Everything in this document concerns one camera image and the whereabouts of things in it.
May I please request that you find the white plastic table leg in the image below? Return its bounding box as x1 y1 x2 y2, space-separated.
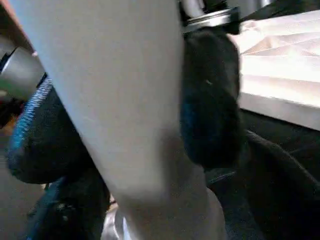
13 0 227 240

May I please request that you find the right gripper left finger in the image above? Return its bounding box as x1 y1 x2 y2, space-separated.
27 172 111 240

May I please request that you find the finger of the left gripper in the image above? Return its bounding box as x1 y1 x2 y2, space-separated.
7 77 101 185
179 31 250 171

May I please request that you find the white plastic table top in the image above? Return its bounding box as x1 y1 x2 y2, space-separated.
234 9 320 131

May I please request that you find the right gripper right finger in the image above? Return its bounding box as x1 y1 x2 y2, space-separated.
207 131 320 240

